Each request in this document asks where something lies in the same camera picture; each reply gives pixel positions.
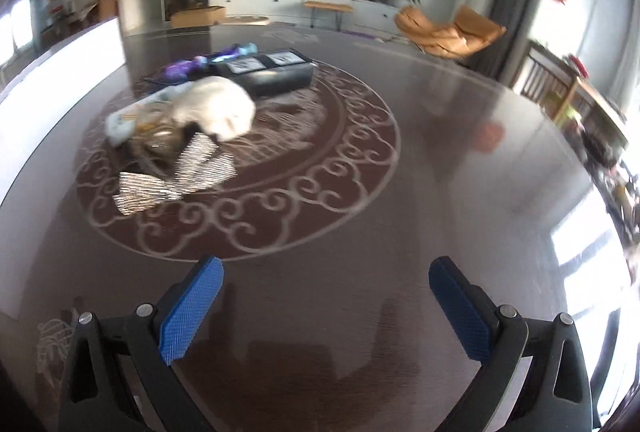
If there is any rhinestone bow hair clip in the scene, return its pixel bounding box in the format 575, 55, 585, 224
113, 133, 236, 216

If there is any clear plastic hair claw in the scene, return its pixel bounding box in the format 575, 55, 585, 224
129, 103, 186, 167

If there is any white medicine box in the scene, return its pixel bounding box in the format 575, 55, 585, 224
104, 87, 175, 148

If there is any cream knitted glove roll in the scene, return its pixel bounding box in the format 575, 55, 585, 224
169, 76, 256, 141

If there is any purple toy wand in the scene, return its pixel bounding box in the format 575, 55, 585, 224
162, 43, 258, 82

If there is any black rectangular box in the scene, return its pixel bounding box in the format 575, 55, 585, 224
209, 49, 318, 99

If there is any white storage bin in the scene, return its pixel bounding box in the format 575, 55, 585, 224
1, 18, 125, 196

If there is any wooden dining chair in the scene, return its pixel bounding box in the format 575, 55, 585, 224
511, 40, 579, 125

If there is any orange lounge chair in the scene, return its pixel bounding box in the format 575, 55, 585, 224
394, 6, 506, 60

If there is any cardboard box on floor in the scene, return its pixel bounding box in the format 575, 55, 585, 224
170, 6, 227, 28

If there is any white tv cabinet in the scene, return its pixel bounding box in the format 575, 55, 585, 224
208, 0, 399, 37

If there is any wooden bench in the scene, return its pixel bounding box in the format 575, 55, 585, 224
302, 0, 356, 32

